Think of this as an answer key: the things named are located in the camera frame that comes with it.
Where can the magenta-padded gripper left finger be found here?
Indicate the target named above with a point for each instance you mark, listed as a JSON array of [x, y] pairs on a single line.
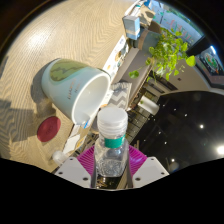
[[73, 172]]

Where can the green potted plant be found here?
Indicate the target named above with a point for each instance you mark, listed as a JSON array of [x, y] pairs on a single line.
[[168, 53]]

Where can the colourful window poster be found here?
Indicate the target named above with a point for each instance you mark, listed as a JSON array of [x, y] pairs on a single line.
[[210, 61]]

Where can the flat round red coaster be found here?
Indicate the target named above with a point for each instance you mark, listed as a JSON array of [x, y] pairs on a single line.
[[49, 129]]

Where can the pale green ceramic mug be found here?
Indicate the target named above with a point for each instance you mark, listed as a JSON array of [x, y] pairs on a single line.
[[71, 88]]

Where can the group of ceiling lights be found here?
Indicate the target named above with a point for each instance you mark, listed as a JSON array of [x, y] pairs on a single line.
[[201, 126]]

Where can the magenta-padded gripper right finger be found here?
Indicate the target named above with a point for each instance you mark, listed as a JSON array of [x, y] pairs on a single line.
[[150, 170]]

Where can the blue white small box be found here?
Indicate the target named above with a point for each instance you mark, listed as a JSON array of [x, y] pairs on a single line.
[[132, 26]]

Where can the grey curved sofa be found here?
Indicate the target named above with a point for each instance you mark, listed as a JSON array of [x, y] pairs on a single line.
[[131, 66]]

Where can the clear white-capped water bottle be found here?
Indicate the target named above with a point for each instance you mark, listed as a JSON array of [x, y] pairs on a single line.
[[111, 160]]

